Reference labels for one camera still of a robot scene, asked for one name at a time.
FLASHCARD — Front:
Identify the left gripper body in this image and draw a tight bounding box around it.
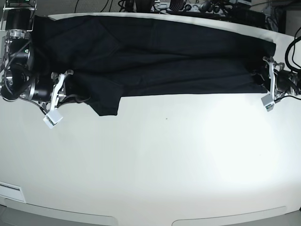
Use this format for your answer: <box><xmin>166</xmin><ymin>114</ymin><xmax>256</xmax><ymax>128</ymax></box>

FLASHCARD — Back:
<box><xmin>263</xmin><ymin>57</ymin><xmax>296</xmax><ymax>101</ymax></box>

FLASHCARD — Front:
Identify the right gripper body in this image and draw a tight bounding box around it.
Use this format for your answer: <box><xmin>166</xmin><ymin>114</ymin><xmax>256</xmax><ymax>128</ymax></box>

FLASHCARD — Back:
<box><xmin>30</xmin><ymin>70</ymin><xmax>74</xmax><ymax>113</ymax></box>

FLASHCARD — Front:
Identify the black T-shirt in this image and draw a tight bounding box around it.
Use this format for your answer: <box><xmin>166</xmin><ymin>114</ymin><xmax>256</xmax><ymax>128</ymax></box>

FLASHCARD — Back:
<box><xmin>32</xmin><ymin>16</ymin><xmax>276</xmax><ymax>116</ymax></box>

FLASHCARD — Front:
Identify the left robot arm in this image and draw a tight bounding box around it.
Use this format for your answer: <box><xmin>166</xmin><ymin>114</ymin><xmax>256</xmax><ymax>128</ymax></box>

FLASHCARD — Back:
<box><xmin>261</xmin><ymin>29</ymin><xmax>301</xmax><ymax>110</ymax></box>

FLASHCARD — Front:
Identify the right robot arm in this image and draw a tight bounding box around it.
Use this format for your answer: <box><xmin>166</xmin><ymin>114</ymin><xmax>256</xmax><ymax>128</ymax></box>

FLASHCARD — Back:
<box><xmin>0</xmin><ymin>0</ymin><xmax>73</xmax><ymax>114</ymax></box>

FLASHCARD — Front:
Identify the white label plate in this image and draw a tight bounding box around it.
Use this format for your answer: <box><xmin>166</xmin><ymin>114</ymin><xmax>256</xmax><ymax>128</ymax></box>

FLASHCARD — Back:
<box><xmin>0</xmin><ymin>182</ymin><xmax>26</xmax><ymax>203</ymax></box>

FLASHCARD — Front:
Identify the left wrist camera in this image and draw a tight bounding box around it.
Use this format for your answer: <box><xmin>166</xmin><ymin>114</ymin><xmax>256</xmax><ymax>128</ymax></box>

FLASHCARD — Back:
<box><xmin>261</xmin><ymin>94</ymin><xmax>275</xmax><ymax>112</ymax></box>

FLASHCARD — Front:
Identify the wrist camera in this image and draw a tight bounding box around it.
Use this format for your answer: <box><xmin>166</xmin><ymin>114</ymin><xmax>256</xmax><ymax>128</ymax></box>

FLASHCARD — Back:
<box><xmin>43</xmin><ymin>109</ymin><xmax>63</xmax><ymax>129</ymax></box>
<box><xmin>261</xmin><ymin>94</ymin><xmax>275</xmax><ymax>112</ymax></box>

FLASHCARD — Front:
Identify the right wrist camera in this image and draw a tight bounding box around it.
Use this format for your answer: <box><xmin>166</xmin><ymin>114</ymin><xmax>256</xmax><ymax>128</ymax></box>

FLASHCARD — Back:
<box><xmin>43</xmin><ymin>109</ymin><xmax>63</xmax><ymax>129</ymax></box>

